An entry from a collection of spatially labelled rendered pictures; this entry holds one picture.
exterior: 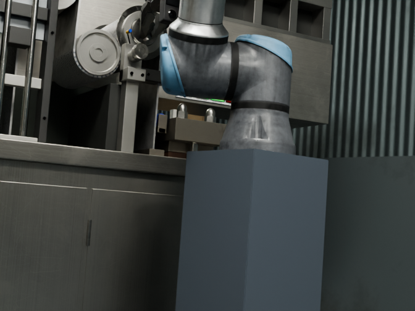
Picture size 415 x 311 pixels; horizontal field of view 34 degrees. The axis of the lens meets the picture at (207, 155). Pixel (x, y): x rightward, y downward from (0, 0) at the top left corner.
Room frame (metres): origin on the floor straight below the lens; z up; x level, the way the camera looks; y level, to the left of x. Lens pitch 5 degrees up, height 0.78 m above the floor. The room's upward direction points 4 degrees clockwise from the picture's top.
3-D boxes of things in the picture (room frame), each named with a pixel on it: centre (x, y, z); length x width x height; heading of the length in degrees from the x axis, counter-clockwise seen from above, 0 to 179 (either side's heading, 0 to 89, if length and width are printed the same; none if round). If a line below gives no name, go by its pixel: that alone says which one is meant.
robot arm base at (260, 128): (1.36, -0.10, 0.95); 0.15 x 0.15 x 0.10
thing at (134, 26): (1.81, 0.19, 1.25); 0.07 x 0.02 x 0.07; 118
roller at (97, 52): (1.87, 0.36, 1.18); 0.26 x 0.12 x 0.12; 28
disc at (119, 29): (1.82, 0.20, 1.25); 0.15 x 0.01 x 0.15; 118
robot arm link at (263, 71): (1.36, -0.09, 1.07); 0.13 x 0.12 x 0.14; 99
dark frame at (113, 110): (1.94, 0.31, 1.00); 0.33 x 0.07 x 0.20; 28
